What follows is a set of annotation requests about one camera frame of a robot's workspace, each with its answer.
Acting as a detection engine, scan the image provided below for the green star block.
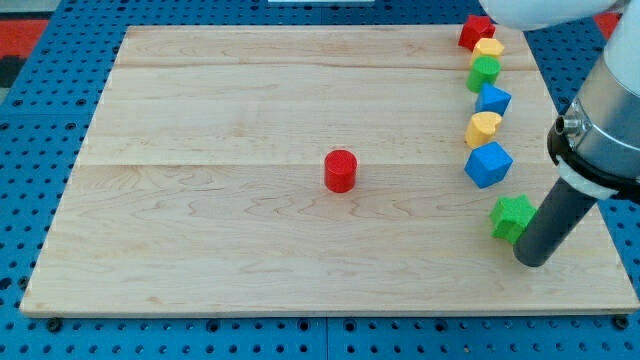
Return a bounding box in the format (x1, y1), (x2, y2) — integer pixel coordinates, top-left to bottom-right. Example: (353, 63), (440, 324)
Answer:
(489, 194), (537, 245)

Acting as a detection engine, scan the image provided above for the yellow pentagon block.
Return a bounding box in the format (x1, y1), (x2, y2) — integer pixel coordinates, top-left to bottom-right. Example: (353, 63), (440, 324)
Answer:
(469, 38), (505, 66)

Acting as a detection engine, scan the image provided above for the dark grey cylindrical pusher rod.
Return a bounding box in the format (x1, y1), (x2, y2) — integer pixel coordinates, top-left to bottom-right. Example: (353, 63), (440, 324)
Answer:
(513, 178), (597, 267)

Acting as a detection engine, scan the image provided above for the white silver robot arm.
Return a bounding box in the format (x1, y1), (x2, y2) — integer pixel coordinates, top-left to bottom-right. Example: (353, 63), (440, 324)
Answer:
(480, 0), (639, 267)

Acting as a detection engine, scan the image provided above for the red star block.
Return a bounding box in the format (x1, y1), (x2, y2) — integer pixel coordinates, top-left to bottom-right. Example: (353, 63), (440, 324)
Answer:
(458, 15), (495, 51)

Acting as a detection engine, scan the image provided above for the red cylinder block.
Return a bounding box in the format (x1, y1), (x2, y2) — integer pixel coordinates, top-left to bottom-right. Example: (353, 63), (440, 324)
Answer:
(324, 149), (358, 193)

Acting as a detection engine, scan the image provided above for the yellow heart block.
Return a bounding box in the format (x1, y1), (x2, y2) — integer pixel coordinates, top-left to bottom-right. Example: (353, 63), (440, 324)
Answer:
(464, 111), (503, 149)

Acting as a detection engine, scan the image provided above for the green cylinder block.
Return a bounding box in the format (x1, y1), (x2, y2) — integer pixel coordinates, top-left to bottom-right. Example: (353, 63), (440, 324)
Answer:
(466, 56), (502, 93)

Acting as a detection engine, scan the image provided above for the blue cube block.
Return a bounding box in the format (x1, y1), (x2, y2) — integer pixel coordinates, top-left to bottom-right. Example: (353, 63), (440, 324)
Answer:
(464, 142), (513, 189)

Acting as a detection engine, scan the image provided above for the light wooden board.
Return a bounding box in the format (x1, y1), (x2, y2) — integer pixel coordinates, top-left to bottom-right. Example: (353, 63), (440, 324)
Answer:
(20, 25), (639, 318)

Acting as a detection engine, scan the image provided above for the blue triangular block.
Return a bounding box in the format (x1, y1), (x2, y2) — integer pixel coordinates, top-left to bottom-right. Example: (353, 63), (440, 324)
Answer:
(475, 83), (512, 116)

